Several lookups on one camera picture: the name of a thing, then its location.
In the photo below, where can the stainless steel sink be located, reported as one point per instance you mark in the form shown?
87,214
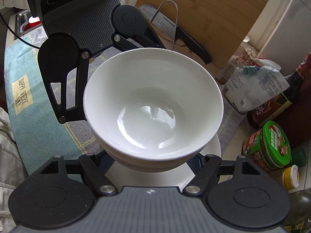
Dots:
21,19

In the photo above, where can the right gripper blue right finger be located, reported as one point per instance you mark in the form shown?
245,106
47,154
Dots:
205,169

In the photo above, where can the green lid sauce jar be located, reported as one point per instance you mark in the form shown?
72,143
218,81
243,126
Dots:
269,147

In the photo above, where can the red white seasoning bag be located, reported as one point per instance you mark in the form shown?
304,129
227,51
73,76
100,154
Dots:
234,62

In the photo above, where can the teal towel with label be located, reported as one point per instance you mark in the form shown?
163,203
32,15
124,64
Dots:
38,134

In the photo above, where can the red basin in sink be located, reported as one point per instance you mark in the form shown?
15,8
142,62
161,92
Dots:
32,22

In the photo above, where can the steel santoku knife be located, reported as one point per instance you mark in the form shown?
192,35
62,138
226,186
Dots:
190,43

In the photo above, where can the white fruit-print plate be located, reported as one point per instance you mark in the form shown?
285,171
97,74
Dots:
165,172

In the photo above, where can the wire knife rack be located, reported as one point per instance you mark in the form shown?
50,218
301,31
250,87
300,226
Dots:
164,24

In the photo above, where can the bamboo cutting board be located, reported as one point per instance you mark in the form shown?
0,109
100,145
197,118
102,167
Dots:
219,26

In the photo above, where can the clear oil glass bottle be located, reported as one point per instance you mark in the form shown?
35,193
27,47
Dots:
298,219

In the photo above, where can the large white floral bowl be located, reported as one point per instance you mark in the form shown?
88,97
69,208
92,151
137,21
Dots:
152,109

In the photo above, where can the yellow lid spice jar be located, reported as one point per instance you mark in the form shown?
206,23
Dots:
290,178

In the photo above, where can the dark soy sauce bottle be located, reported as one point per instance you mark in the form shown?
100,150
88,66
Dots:
275,106

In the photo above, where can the white clipped food bag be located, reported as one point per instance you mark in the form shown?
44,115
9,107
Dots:
251,86

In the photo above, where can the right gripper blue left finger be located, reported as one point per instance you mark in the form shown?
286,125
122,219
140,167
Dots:
94,167

